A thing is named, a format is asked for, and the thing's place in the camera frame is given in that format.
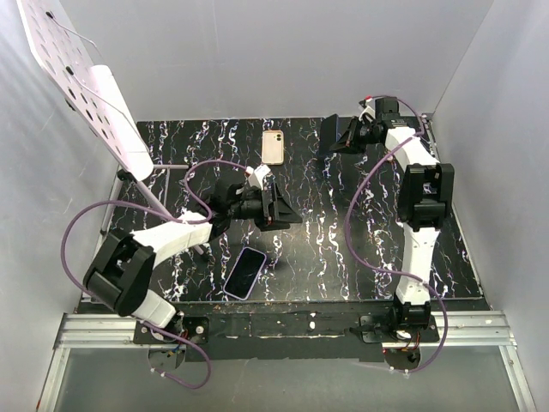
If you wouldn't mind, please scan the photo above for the aluminium frame rail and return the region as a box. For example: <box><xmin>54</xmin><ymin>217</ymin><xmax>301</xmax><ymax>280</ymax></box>
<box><xmin>36</xmin><ymin>312</ymin><xmax>142</xmax><ymax>412</ymax></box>

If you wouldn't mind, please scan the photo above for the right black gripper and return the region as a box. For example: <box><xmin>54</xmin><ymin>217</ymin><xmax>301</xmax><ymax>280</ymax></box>
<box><xmin>331</xmin><ymin>116</ymin><xmax>381</xmax><ymax>155</ymax></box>

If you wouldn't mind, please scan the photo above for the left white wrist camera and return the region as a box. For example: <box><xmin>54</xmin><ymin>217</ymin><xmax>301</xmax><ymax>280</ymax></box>
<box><xmin>245</xmin><ymin>164</ymin><xmax>271</xmax><ymax>190</ymax></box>

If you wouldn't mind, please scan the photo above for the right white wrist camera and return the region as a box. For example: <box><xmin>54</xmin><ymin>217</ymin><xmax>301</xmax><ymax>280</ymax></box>
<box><xmin>359</xmin><ymin>95</ymin><xmax>376</xmax><ymax>125</ymax></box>

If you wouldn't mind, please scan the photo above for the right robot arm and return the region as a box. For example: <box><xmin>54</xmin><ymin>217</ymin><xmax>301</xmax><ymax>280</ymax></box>
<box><xmin>319</xmin><ymin>96</ymin><xmax>455</xmax><ymax>342</ymax></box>

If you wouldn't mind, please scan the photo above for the white perforated music stand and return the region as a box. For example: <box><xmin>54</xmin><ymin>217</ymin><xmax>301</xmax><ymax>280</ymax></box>
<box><xmin>15</xmin><ymin>0</ymin><xmax>211</xmax><ymax>262</ymax></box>

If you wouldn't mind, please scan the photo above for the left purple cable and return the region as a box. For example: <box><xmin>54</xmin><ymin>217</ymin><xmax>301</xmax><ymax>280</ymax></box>
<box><xmin>62</xmin><ymin>159</ymin><xmax>254</xmax><ymax>391</ymax></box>

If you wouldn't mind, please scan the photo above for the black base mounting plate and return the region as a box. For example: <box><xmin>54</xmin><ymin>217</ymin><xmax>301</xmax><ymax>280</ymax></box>
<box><xmin>134</xmin><ymin>301</ymin><xmax>438</xmax><ymax>362</ymax></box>

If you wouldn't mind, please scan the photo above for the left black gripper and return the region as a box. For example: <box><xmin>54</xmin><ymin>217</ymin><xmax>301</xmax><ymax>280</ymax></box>
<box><xmin>228</xmin><ymin>183</ymin><xmax>302</xmax><ymax>231</ymax></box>

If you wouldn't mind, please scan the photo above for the dark blue phone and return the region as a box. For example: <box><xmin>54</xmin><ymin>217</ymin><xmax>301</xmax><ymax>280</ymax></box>
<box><xmin>335</xmin><ymin>118</ymin><xmax>342</xmax><ymax>142</ymax></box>

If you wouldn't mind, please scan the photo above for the cream phone case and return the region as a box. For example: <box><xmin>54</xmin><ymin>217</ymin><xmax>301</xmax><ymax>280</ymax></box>
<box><xmin>261</xmin><ymin>130</ymin><xmax>285</xmax><ymax>166</ymax></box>

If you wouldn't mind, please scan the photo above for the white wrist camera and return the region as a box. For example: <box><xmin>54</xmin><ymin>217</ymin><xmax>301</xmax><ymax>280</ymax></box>
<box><xmin>359</xmin><ymin>95</ymin><xmax>376</xmax><ymax>125</ymax></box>
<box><xmin>245</xmin><ymin>164</ymin><xmax>271</xmax><ymax>190</ymax></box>

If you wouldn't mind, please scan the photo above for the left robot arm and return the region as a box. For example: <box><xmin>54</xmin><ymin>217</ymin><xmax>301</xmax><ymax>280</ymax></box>
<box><xmin>83</xmin><ymin>179</ymin><xmax>303</xmax><ymax>343</ymax></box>

